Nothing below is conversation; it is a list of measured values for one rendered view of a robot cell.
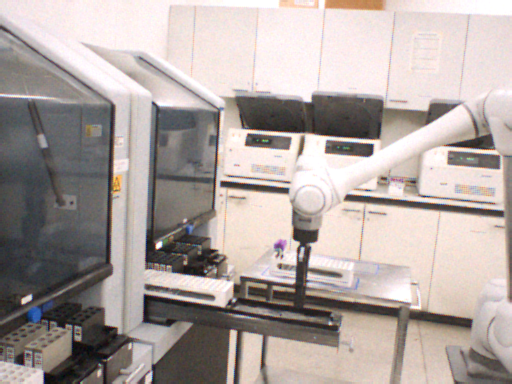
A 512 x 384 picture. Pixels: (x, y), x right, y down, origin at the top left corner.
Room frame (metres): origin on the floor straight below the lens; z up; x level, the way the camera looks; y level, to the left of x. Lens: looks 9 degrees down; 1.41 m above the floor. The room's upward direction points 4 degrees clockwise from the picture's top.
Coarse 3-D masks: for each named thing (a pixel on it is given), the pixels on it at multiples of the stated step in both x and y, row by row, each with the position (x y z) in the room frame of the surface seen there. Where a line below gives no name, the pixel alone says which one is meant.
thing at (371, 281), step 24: (264, 264) 2.01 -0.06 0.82; (360, 264) 2.11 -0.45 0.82; (384, 264) 2.13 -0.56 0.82; (240, 288) 1.85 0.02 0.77; (312, 288) 1.78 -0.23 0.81; (336, 288) 1.78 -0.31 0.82; (360, 288) 1.80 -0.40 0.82; (384, 288) 1.81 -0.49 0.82; (408, 288) 1.83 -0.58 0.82; (408, 312) 1.69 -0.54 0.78; (240, 336) 1.85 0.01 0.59; (264, 336) 2.25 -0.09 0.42; (240, 360) 1.84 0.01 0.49; (264, 360) 2.25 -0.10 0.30
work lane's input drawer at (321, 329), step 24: (144, 312) 1.57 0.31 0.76; (168, 312) 1.55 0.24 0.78; (192, 312) 1.53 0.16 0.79; (216, 312) 1.52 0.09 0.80; (240, 312) 1.51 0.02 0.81; (264, 312) 1.55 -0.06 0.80; (288, 312) 1.56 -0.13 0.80; (312, 312) 1.57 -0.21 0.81; (336, 312) 1.55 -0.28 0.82; (288, 336) 1.47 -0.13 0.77; (312, 336) 1.45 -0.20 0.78; (336, 336) 1.43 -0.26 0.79
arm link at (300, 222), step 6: (294, 210) 1.49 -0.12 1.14; (294, 216) 1.49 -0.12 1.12; (300, 216) 1.47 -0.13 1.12; (318, 216) 1.48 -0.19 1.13; (294, 222) 1.49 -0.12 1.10; (300, 222) 1.47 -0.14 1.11; (306, 222) 1.47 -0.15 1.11; (312, 222) 1.47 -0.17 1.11; (318, 222) 1.48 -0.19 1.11; (300, 228) 1.48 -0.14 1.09; (306, 228) 1.47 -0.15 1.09; (312, 228) 1.47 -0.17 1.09; (318, 228) 1.48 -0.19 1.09
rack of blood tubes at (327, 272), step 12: (276, 264) 1.87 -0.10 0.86; (288, 264) 1.96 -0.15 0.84; (312, 264) 1.84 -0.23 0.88; (324, 264) 1.85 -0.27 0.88; (336, 264) 1.87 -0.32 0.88; (348, 264) 1.88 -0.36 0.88; (288, 276) 1.86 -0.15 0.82; (312, 276) 1.84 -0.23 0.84; (324, 276) 1.83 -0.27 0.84; (336, 276) 1.90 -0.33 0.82; (348, 276) 1.80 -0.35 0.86
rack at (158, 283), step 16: (144, 272) 1.66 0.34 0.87; (160, 272) 1.68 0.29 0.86; (144, 288) 1.61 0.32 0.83; (160, 288) 1.63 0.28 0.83; (176, 288) 1.63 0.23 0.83; (192, 288) 1.55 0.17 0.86; (208, 288) 1.56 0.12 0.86; (224, 288) 1.56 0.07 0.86; (208, 304) 1.54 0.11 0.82; (224, 304) 1.54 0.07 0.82
